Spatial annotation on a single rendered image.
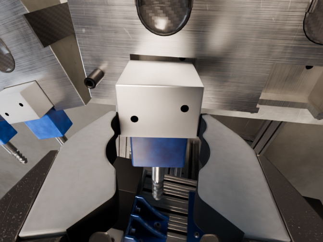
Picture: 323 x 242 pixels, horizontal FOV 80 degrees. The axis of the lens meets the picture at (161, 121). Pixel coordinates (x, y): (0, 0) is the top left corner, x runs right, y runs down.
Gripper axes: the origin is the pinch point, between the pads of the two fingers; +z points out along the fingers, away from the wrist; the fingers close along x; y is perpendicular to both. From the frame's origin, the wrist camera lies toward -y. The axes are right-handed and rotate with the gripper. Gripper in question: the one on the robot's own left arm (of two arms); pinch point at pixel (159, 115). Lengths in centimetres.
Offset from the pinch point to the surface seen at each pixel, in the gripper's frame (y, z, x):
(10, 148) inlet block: 14.2, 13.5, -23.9
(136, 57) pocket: -2.1, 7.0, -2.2
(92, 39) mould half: -3.8, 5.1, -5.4
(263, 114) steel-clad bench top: 6.6, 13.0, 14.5
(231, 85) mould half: -0.7, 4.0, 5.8
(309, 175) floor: 100, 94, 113
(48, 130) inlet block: 8.4, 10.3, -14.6
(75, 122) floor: 71, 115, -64
